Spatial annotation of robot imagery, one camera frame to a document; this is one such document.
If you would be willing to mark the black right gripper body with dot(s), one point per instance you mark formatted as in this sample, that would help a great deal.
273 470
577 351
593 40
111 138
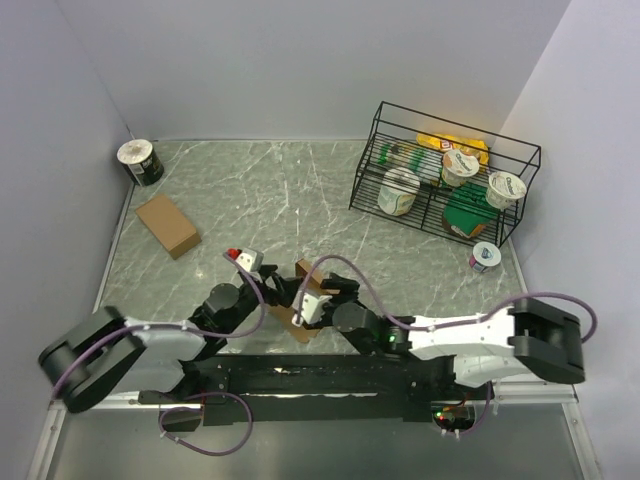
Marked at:
349 291

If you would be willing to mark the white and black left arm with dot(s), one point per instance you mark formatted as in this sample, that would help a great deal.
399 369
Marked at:
113 353

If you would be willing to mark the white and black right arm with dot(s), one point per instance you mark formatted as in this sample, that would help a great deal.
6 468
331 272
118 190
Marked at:
522 335

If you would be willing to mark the folded brown cardboard box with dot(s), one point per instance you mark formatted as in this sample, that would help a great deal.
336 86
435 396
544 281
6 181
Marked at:
169 225

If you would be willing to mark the purple yogurt cup on table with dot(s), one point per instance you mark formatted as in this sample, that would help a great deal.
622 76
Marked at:
484 257

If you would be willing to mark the white green cup lower shelf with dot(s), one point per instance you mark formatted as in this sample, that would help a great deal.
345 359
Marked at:
398 190

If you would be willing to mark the green snack packet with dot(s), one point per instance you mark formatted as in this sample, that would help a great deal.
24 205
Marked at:
467 212

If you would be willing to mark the dark green noodle cup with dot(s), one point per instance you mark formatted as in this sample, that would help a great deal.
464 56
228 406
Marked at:
140 161

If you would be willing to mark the green white packet in rack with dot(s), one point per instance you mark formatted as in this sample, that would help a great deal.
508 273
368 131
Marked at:
423 162

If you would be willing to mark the yogurt cup upper middle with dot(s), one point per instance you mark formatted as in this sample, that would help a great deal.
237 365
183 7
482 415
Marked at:
458 167

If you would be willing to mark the yogurt cup upper right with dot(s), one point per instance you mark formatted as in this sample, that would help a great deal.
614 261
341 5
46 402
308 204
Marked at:
504 190

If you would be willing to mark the yellow snack bag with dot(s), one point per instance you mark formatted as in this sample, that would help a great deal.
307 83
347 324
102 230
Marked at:
445 142

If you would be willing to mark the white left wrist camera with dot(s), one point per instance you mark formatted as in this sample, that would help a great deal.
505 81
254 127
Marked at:
248 259

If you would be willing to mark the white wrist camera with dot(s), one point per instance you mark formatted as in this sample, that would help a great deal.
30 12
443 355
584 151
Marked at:
308 308
248 259

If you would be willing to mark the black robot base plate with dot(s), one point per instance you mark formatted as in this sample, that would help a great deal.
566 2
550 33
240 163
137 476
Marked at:
317 387

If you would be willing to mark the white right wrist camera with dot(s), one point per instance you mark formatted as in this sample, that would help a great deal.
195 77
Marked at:
308 308

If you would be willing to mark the black wire rack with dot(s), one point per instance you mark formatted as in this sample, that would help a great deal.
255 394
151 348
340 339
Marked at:
394 123

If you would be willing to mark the aluminium frame rail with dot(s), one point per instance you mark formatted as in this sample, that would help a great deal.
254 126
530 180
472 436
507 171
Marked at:
505 392

